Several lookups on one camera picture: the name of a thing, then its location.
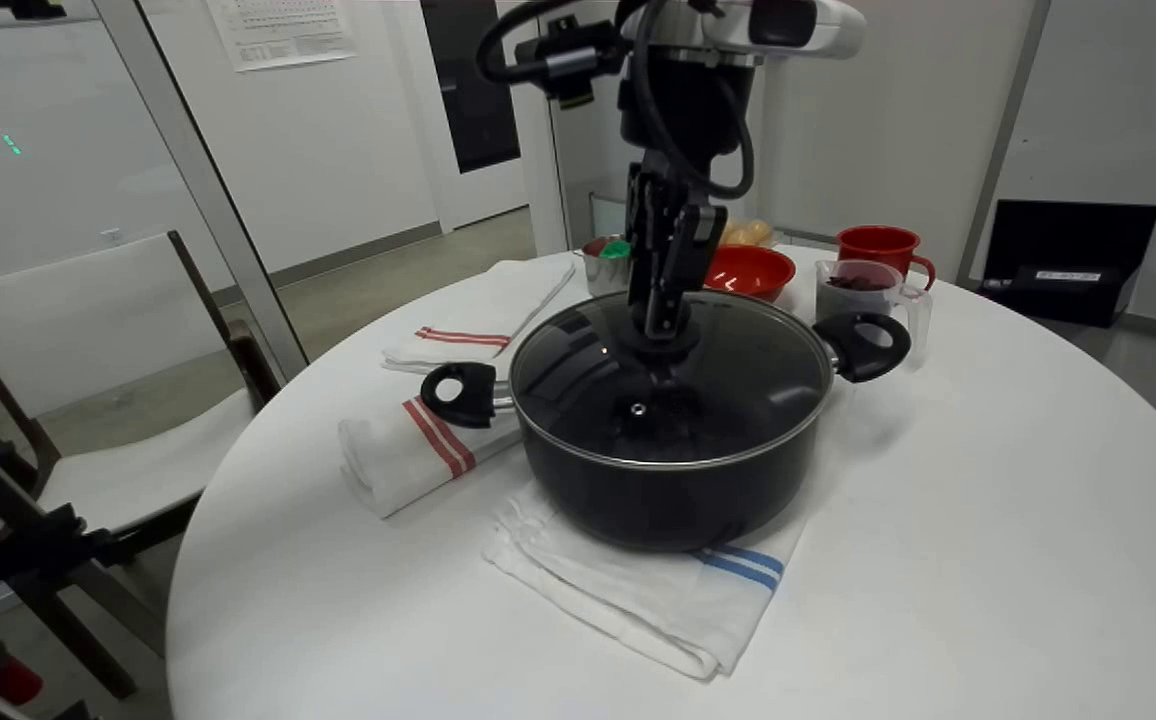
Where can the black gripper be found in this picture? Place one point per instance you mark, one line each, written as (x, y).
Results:
(697, 113)

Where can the glass pot lid black knob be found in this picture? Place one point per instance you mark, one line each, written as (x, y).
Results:
(736, 386)

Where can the black cooking pot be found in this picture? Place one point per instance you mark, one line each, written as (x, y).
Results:
(661, 502)

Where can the metal cup with toy vegetables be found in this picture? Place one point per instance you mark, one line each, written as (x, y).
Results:
(605, 266)

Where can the yellowish toy food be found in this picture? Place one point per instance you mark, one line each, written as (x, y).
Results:
(747, 234)

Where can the red bowl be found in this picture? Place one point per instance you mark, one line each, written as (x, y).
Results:
(755, 275)

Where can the white towel red stripes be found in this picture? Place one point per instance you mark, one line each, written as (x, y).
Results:
(497, 314)
(402, 447)

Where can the red cup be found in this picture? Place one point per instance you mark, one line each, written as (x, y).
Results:
(880, 244)

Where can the dark door window panel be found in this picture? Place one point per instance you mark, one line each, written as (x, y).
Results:
(468, 80)

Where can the white towel blue stripes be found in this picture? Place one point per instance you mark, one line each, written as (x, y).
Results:
(661, 601)

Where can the open black case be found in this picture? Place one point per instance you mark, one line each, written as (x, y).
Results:
(1067, 261)

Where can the white seat wooden chair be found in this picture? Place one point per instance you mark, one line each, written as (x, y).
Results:
(123, 441)

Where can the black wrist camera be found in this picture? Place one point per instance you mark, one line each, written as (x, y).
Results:
(583, 62)

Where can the white wall sign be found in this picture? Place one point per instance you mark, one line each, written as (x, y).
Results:
(278, 31)

